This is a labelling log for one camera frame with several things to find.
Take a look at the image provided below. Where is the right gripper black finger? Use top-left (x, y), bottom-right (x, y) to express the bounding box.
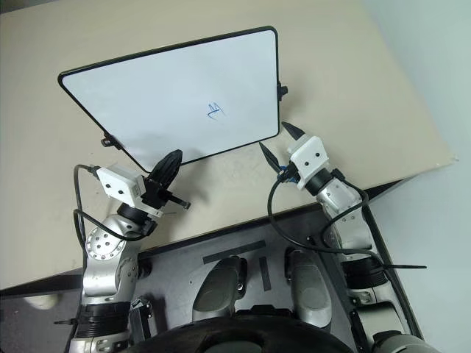
top-left (281, 121), bottom-right (308, 146)
top-left (258, 142), bottom-right (284, 176)

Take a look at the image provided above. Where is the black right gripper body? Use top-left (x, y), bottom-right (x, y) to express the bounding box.
top-left (276, 161), bottom-right (301, 185)

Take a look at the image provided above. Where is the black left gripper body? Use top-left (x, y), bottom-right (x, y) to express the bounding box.
top-left (141, 176), bottom-right (192, 215)

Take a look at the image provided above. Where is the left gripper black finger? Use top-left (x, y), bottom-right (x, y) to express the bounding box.
top-left (156, 150), bottom-right (184, 190)
top-left (149, 149), bottom-right (182, 185)

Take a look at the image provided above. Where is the long black tape strip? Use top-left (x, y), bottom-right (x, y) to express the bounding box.
top-left (202, 240), bottom-right (267, 265)

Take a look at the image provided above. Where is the short black tape strip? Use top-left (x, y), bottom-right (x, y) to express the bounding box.
top-left (258, 255), bottom-right (272, 292)

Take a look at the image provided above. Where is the silver rounded left robot leg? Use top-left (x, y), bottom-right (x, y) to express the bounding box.
top-left (192, 256), bottom-right (249, 323)

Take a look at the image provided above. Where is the silver rounded robot leg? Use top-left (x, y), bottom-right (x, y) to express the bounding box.
top-left (283, 248), bottom-right (333, 329)
top-left (192, 256), bottom-right (249, 323)

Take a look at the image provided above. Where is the silver rounded right robot leg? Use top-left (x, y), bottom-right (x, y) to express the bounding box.
top-left (283, 248), bottom-right (333, 329)

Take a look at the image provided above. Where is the dark rounded robot torso shape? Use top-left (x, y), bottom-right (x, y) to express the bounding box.
top-left (136, 317), bottom-right (355, 353)

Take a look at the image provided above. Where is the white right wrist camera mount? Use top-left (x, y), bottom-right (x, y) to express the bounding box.
top-left (286, 135), bottom-right (330, 190)

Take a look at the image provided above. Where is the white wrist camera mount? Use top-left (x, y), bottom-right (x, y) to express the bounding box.
top-left (286, 135), bottom-right (330, 190)
top-left (96, 165), bottom-right (163, 217)

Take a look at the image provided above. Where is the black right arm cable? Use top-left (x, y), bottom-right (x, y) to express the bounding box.
top-left (267, 167), bottom-right (391, 259)

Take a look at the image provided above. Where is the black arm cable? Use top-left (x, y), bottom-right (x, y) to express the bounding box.
top-left (72, 163), bottom-right (149, 243)
top-left (267, 167), bottom-right (391, 259)

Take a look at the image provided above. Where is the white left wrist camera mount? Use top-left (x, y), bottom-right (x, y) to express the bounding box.
top-left (96, 165), bottom-right (163, 217)

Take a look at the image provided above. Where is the white board with black frame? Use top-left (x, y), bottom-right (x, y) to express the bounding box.
top-left (57, 25), bottom-right (279, 174)

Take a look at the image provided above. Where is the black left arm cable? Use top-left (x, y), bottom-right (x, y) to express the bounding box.
top-left (72, 163), bottom-right (149, 243)

